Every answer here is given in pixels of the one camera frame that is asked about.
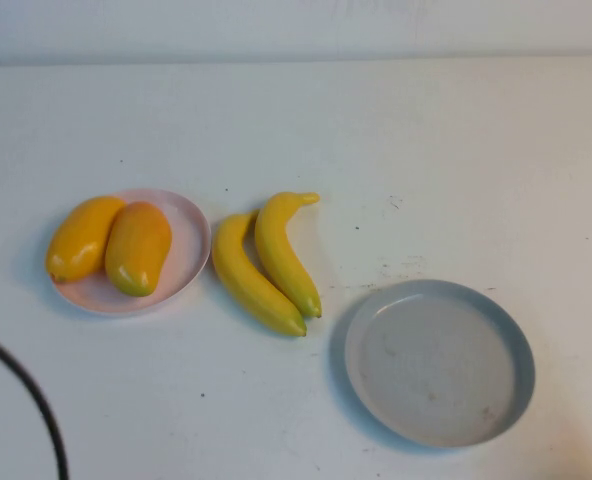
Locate plain yellow toy mango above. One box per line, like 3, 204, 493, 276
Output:
44, 195, 127, 284

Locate orange green-tipped toy mango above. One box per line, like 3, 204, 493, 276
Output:
104, 200, 173, 298

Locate blue-grey round plate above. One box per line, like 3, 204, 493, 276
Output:
343, 278, 536, 449

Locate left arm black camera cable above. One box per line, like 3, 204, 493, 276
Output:
0, 308, 71, 480

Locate pink round plate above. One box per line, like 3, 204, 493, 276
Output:
49, 187, 212, 319

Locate yellow toy banana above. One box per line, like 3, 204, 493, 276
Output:
254, 191, 322, 319
211, 209, 308, 338

